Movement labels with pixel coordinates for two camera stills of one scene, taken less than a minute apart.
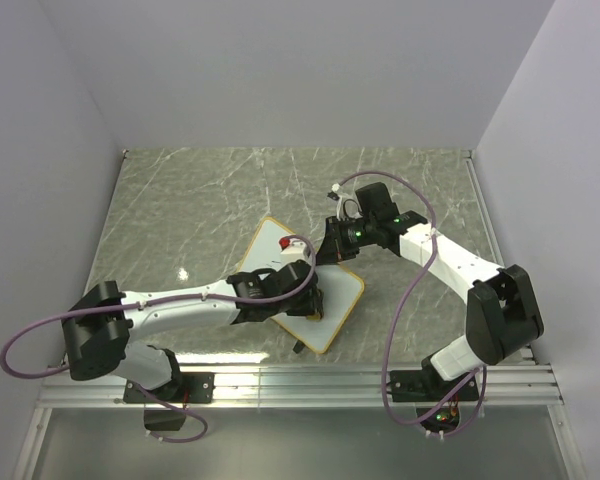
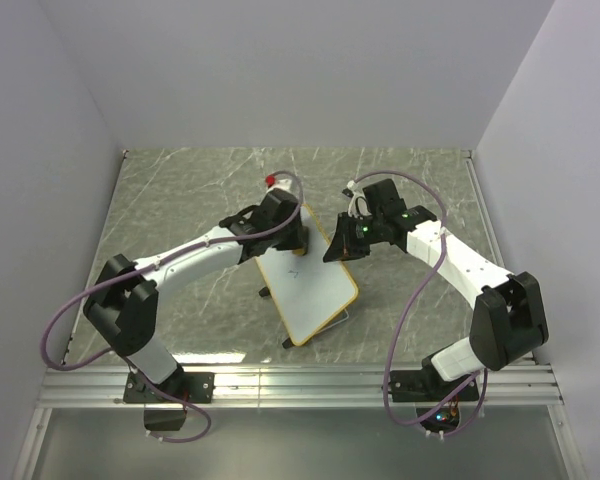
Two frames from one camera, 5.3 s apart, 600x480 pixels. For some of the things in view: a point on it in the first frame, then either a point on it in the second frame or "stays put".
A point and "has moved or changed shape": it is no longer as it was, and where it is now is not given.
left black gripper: [310, 305] → [290, 245]
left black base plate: [184, 388] stays put
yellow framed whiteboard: [341, 288] has moved or changed shape
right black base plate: [413, 386] stays put
